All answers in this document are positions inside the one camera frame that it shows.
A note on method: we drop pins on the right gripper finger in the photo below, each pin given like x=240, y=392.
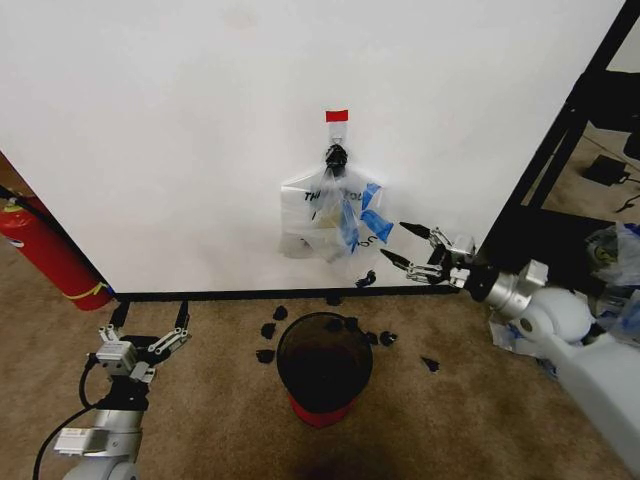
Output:
x=417, y=228
x=396, y=258

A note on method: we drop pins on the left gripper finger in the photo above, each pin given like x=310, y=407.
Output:
x=119, y=315
x=183, y=317

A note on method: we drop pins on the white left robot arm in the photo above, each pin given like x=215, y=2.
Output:
x=112, y=435

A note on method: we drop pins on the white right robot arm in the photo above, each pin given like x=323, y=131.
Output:
x=565, y=320

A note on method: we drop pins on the white and blue plastic bag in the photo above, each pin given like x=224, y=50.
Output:
x=510, y=340

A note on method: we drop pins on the clear garbage bag, blue tape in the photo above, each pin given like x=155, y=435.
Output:
x=320, y=215

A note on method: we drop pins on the black crumpled bag knot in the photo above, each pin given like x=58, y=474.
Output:
x=336, y=156

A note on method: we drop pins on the black mesh bin, red base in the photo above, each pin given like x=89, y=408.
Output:
x=325, y=370

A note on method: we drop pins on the clear plastic bag pile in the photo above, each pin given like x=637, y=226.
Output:
x=615, y=260

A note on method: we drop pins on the black crumpled scrap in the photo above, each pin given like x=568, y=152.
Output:
x=367, y=279
x=265, y=356
x=430, y=364
x=388, y=338
x=280, y=313
x=269, y=331

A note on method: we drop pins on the red fire extinguisher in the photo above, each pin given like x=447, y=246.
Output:
x=45, y=250

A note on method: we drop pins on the red tape strip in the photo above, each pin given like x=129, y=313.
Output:
x=337, y=116

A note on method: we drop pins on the black power adapter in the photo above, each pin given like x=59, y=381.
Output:
x=606, y=169

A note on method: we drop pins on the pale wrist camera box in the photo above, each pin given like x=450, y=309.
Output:
x=462, y=246
x=115, y=356

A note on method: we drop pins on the black panel base rail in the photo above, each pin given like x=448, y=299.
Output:
x=225, y=295

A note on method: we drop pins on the black metal rack frame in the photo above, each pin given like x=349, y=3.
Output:
x=515, y=200

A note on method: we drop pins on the clear wall hook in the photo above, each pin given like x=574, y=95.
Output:
x=337, y=131

